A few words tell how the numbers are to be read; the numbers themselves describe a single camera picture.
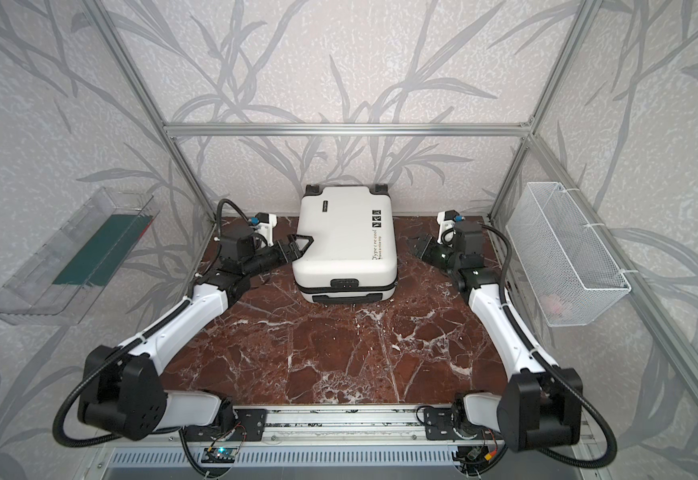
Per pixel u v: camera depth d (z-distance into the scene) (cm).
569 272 61
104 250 64
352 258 82
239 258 63
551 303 73
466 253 60
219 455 71
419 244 72
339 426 75
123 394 41
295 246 72
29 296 59
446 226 73
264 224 74
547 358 43
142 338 44
